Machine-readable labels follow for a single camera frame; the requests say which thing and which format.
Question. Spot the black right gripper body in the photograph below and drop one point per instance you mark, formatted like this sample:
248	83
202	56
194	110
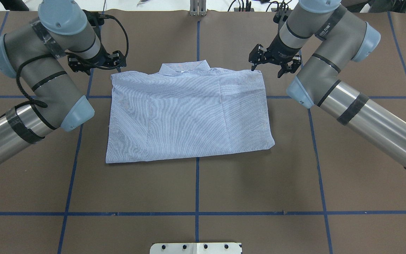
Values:
281	51

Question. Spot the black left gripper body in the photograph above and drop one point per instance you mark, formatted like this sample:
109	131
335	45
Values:
100	58

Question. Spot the blue striped button shirt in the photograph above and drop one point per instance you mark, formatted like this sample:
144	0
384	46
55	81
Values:
187	110

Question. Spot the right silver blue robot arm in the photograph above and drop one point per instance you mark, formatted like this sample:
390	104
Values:
317	41

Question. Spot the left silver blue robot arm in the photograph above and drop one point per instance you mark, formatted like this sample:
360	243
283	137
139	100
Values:
31	54

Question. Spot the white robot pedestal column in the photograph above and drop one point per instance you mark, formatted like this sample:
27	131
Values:
197	248

